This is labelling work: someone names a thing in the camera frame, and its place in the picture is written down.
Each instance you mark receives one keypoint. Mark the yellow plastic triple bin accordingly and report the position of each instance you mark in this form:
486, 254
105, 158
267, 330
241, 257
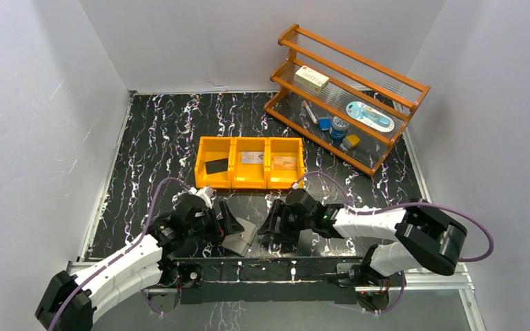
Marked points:
250, 176

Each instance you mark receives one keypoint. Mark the tan card in bin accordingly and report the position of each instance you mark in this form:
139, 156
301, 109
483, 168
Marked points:
284, 163

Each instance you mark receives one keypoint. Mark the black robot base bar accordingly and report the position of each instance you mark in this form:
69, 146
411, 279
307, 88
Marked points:
286, 279

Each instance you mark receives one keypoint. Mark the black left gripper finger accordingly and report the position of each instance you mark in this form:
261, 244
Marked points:
228, 224
214, 236

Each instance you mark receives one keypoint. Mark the black card in bin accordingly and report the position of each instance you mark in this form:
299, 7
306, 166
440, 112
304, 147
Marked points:
216, 166

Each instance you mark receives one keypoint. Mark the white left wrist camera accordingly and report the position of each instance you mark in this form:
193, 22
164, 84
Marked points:
206, 194

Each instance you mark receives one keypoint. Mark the blue and white round tin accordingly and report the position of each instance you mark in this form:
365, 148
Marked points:
339, 128

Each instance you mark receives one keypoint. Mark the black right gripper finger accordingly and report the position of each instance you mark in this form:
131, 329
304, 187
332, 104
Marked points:
288, 241
274, 217

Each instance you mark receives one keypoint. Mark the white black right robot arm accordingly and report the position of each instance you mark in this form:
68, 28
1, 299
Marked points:
420, 236

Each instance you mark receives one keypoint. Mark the yellow grey eraser block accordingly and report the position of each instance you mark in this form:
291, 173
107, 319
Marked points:
350, 142

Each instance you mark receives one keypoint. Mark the orange wooden shelf rack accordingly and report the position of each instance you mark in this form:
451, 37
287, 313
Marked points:
352, 78

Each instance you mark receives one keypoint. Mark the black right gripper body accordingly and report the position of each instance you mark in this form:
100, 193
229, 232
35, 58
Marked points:
293, 221

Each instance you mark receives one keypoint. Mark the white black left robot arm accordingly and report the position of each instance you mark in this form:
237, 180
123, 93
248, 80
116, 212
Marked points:
76, 301

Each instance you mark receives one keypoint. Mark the small blue block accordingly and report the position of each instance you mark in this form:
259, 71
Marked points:
324, 123

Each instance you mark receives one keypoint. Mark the blue razor blister pack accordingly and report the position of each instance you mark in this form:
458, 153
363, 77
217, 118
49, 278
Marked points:
369, 116

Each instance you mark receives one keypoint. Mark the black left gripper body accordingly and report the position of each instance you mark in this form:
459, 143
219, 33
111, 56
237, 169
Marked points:
221, 218

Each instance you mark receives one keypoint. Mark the silver card in bin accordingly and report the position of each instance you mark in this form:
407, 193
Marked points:
252, 157

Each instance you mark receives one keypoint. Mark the grey card holder wallet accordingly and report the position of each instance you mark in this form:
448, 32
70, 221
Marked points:
239, 243

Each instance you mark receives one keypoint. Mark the white box with red label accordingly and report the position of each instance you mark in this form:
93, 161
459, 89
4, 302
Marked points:
311, 78

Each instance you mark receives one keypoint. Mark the white pen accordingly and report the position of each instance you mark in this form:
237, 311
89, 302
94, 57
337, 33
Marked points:
310, 112

